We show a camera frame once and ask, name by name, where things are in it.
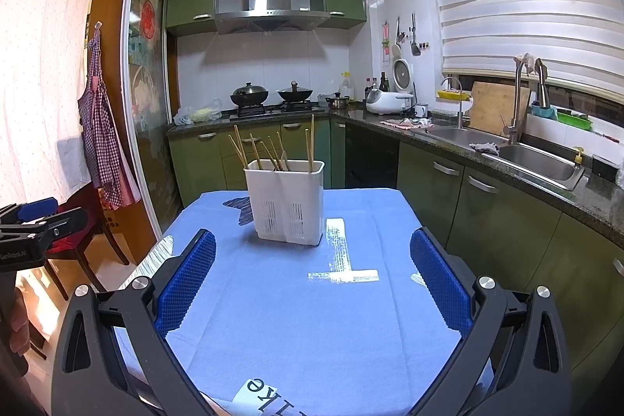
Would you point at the black hanging spatula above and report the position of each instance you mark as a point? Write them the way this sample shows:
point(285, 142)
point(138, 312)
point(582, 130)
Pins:
point(415, 49)

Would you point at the clear plastic bag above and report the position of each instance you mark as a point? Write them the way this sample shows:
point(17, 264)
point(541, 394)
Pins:
point(197, 114)

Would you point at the black wok with lid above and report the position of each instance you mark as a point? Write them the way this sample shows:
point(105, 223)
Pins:
point(295, 93)
point(249, 94)

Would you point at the white dotted curtain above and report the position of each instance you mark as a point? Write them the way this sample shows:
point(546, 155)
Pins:
point(39, 55)

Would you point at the yellow oil bottle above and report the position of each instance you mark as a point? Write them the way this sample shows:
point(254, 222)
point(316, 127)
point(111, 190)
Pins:
point(346, 84)

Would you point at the printed sliding door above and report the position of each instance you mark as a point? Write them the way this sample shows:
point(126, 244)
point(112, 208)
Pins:
point(151, 104)

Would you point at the white window blind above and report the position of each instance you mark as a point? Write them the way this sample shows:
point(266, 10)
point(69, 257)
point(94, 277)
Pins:
point(526, 6)

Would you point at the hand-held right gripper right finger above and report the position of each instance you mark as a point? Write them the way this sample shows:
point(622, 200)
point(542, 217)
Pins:
point(441, 279)

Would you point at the white mug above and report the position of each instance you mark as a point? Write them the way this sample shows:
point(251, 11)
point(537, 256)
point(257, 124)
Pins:
point(421, 110)

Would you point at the beige rag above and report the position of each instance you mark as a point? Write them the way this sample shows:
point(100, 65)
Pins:
point(525, 62)

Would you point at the white rice cooker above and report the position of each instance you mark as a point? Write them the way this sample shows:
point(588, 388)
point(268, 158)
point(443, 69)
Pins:
point(382, 101)

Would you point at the small steel pot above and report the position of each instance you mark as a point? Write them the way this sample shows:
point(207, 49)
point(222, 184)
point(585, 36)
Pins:
point(338, 101)

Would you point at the dark granite countertop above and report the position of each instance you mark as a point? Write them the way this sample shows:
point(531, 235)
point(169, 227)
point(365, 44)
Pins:
point(599, 206)

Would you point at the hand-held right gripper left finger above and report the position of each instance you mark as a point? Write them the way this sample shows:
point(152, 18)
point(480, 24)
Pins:
point(187, 279)

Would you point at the small steel faucet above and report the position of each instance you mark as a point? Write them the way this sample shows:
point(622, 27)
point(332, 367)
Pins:
point(459, 109)

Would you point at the black box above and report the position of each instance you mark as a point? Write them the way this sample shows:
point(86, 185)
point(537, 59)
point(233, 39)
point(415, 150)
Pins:
point(604, 167)

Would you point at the dark sauce bottle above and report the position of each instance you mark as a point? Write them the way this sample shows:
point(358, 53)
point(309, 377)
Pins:
point(384, 82)

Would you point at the teal container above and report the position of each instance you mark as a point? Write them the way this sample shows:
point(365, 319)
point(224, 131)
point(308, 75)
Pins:
point(543, 111)

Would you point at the yellow pump bottle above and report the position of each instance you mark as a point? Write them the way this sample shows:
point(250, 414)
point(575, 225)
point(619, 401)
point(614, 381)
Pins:
point(578, 157)

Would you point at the pink hanging wall item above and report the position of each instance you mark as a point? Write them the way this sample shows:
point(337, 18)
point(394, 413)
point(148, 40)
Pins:
point(386, 43)

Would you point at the white plastic utensil holder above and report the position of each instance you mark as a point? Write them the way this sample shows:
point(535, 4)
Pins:
point(282, 196)

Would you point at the tall steel faucet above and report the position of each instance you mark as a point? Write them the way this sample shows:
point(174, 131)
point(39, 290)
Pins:
point(514, 104)

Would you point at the wooden chair red cushion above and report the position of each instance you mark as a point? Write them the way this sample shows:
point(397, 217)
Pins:
point(73, 240)

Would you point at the pink cloth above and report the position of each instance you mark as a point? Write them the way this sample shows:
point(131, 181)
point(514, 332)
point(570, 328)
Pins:
point(404, 123)

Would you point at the green base cabinets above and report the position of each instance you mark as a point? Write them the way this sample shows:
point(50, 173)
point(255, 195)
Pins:
point(512, 240)

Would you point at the green tray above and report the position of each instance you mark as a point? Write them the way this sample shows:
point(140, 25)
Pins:
point(575, 119)

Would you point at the yellow tray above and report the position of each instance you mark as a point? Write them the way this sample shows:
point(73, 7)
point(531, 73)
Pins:
point(453, 95)

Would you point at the red checkered apron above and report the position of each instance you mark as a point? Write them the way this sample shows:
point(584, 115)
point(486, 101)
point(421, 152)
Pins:
point(100, 118)

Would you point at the wooden cutting board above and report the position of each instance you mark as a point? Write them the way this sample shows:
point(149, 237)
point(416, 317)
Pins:
point(495, 109)

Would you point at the black gas stove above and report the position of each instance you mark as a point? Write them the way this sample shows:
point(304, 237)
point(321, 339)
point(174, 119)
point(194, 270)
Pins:
point(273, 110)

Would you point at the steel double sink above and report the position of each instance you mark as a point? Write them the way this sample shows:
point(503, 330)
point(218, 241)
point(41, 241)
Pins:
point(541, 167)

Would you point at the person's left hand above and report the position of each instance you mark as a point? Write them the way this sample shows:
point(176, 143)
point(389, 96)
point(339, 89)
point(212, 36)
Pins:
point(20, 321)

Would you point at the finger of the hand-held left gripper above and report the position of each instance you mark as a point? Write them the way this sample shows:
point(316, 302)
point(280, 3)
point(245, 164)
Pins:
point(63, 226)
point(36, 207)

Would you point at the grey dish rag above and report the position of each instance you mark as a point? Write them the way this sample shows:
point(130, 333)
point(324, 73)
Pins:
point(484, 148)

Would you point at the blue printed tablecloth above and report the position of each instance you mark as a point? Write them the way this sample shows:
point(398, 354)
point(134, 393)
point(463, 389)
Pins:
point(292, 323)

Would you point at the black built-in appliance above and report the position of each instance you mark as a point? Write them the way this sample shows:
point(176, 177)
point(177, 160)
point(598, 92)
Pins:
point(370, 157)

